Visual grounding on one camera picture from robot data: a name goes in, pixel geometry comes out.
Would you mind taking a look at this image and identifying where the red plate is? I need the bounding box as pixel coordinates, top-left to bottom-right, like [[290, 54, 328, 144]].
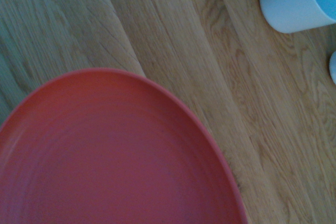
[[0, 67, 249, 224]]

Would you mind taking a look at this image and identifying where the wide white mug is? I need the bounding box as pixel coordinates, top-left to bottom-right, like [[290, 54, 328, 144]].
[[259, 0, 336, 34]]

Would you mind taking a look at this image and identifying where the white ribbed cup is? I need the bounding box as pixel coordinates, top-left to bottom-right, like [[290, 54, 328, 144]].
[[329, 50, 336, 86]]

